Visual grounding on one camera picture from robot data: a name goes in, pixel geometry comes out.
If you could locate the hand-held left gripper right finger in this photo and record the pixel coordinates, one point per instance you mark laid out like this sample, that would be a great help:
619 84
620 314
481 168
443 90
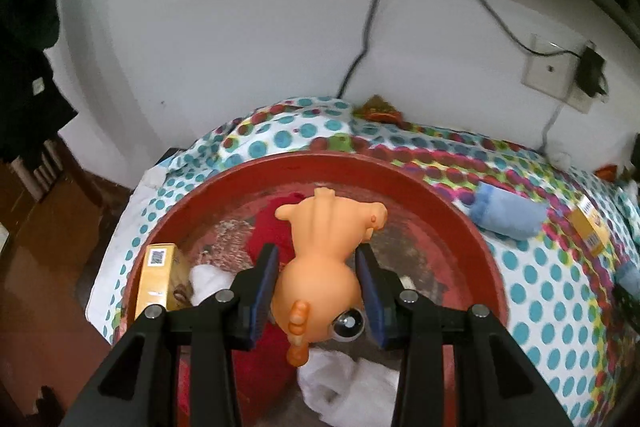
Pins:
372 292

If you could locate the black charger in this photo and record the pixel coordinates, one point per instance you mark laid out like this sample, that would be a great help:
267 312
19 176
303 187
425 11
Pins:
590 74

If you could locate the small yellow box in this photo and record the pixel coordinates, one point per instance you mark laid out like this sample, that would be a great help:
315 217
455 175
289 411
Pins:
590 227

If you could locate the orange rubber toy animal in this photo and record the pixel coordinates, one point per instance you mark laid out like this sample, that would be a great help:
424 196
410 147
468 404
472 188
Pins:
320 267

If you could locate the light blue sock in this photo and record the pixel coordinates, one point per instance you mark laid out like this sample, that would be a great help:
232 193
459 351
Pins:
510 212

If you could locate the dark hanging clothes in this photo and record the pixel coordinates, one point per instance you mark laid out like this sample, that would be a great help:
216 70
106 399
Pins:
25 57

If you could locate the red plastic basin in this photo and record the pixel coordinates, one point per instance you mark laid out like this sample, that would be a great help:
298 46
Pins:
440 227

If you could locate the polka dot tablecloth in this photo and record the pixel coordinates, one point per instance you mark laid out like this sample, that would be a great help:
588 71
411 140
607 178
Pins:
550 307

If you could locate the grey blue sock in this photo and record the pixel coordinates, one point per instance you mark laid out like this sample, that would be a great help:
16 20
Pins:
630 274

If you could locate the white wall plate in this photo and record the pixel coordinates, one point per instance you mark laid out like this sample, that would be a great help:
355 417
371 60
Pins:
547 67

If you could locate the shiny snack wrapper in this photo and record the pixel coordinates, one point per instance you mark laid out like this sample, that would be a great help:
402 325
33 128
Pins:
377 108

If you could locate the long yellow box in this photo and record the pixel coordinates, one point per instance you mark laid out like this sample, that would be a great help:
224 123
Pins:
155 277

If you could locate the white wall socket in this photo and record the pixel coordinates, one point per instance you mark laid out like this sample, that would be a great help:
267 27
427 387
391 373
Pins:
582 99

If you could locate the red packet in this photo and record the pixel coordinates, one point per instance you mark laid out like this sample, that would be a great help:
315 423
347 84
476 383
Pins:
606 172

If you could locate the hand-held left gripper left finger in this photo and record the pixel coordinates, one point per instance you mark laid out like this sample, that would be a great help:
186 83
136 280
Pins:
262 292

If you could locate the red sock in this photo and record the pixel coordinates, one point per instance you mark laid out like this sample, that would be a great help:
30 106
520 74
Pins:
272 227

